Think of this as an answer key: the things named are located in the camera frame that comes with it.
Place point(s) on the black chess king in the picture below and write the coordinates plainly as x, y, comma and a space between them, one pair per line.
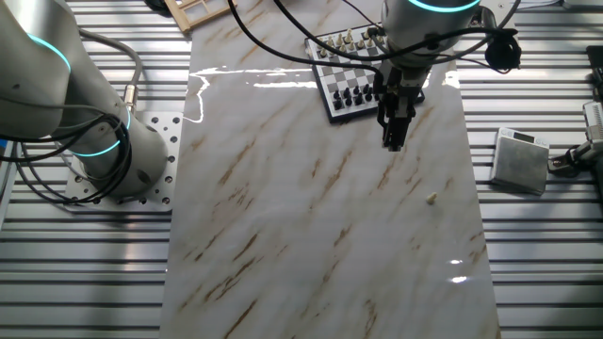
369, 97

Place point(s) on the black bracket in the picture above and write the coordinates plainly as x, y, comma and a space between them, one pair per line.
596, 70

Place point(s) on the black chess rook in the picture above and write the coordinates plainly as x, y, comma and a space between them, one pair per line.
337, 104

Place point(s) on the white chess knight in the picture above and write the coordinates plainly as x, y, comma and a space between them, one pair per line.
330, 42

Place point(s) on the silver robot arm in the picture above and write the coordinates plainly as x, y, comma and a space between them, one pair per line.
42, 70

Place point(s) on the black white chessboard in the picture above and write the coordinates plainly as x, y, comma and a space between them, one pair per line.
344, 75

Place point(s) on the black chess bishop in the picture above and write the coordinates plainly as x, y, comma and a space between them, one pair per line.
358, 99

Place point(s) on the white chess king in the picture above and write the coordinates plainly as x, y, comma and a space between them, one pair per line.
348, 35

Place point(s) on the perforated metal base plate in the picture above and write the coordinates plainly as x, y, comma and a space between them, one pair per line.
170, 129

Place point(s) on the cream white chess piece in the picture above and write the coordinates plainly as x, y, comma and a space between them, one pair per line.
431, 198

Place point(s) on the wooden window frame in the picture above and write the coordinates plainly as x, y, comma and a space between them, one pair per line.
179, 16

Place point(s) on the black chess knight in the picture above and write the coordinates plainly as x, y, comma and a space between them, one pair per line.
347, 101

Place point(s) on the silver digital scale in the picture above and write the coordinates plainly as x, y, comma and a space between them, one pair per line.
518, 165

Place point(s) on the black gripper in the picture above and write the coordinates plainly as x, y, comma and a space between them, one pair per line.
400, 92

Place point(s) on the small silver camera on mount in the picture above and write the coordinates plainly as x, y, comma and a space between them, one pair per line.
594, 120

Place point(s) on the white chess bishop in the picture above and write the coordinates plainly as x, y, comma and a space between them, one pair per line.
365, 34
338, 39

